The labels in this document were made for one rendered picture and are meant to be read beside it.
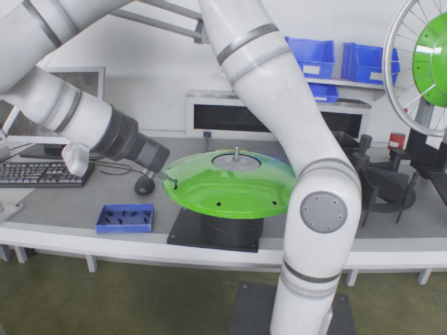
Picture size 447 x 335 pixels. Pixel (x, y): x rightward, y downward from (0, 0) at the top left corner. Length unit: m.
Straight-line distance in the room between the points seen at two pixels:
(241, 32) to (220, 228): 0.40
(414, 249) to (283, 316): 0.41
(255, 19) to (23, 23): 0.27
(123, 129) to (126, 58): 1.14
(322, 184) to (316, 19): 1.24
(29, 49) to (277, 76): 0.30
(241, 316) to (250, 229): 0.17
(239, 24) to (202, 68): 1.12
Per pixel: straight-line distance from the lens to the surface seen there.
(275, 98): 0.37
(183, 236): 0.67
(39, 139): 1.31
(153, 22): 0.85
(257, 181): 0.55
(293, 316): 0.50
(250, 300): 0.64
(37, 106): 0.42
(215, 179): 0.55
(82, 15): 0.42
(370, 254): 0.74
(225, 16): 0.38
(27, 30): 0.41
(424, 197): 1.11
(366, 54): 1.60
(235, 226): 0.62
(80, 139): 0.44
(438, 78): 1.10
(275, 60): 0.37
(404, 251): 0.78
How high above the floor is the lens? 1.32
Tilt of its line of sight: 22 degrees down
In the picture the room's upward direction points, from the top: 3 degrees clockwise
